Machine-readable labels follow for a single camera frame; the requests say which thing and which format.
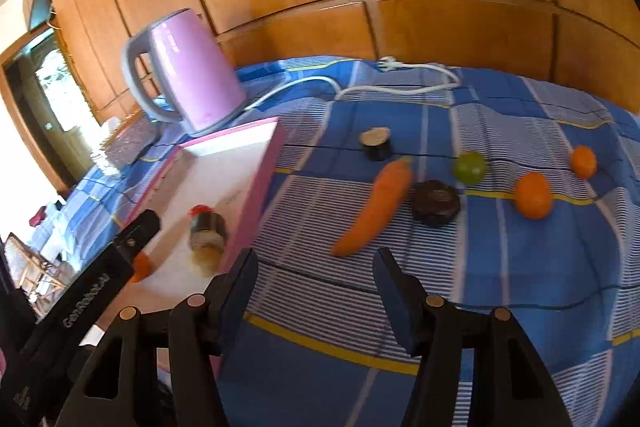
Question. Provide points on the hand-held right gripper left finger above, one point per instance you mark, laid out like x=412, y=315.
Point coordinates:
x=237, y=292

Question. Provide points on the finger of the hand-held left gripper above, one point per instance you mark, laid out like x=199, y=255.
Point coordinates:
x=140, y=232

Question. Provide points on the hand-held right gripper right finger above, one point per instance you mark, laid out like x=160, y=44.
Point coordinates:
x=395, y=302

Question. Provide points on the small orange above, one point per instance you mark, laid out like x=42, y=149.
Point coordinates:
x=584, y=162
x=141, y=269

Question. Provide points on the pink box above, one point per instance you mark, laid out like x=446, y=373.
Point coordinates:
x=200, y=187

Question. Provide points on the green lime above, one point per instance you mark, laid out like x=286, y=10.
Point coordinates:
x=470, y=167

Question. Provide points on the black sushi roll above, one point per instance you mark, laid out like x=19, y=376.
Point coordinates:
x=376, y=143

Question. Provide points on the wooden chair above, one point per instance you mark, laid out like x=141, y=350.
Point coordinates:
x=37, y=267

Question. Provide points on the sushi roll with red topping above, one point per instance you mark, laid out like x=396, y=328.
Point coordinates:
x=206, y=237

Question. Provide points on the dark speckled slab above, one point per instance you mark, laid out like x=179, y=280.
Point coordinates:
x=125, y=143

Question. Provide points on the carrot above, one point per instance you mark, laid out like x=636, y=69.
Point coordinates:
x=380, y=207

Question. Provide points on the dark round cake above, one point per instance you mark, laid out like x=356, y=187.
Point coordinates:
x=435, y=203

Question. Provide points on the blue plaid blanket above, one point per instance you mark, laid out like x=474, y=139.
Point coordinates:
x=500, y=267

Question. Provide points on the wooden framed door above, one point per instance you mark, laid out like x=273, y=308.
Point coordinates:
x=55, y=92

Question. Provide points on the pink electric kettle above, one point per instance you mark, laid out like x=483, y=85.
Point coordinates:
x=190, y=67

